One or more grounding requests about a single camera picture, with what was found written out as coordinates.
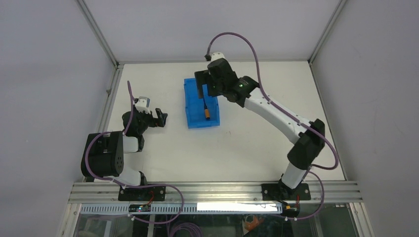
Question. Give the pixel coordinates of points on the aluminium front rail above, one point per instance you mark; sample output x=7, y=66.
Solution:
x=194, y=192

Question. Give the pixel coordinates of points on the blue plastic bin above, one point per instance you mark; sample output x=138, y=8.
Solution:
x=194, y=107

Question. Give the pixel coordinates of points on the aluminium frame post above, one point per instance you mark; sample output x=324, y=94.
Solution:
x=338, y=9
x=96, y=31

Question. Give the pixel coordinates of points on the orange object under table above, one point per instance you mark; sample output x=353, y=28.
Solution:
x=251, y=221

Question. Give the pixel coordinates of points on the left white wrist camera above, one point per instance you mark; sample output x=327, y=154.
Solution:
x=142, y=104

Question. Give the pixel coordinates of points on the small green circuit board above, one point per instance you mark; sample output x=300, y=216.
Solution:
x=139, y=208

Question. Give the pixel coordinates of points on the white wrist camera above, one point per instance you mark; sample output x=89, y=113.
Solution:
x=142, y=104
x=216, y=55

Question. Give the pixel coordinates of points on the slotted white cable duct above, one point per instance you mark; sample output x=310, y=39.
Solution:
x=192, y=208

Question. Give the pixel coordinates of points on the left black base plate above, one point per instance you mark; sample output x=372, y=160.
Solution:
x=141, y=193

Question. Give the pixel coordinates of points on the left aluminium frame post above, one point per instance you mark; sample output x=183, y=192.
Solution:
x=96, y=31

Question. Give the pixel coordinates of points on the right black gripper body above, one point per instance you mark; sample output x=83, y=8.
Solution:
x=215, y=88

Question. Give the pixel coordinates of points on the right aluminium frame post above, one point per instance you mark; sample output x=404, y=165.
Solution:
x=338, y=9

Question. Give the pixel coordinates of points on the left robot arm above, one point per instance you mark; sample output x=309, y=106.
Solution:
x=103, y=156

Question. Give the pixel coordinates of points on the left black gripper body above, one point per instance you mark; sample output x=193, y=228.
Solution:
x=145, y=120

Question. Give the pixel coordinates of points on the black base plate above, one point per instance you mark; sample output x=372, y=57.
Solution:
x=141, y=193
x=277, y=192

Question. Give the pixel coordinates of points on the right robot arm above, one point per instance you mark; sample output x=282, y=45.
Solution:
x=306, y=136

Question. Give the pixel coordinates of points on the orange handle screwdriver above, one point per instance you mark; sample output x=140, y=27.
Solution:
x=206, y=111

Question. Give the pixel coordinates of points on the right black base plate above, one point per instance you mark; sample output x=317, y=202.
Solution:
x=277, y=192

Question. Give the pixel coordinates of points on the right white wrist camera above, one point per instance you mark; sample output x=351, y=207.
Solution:
x=216, y=55

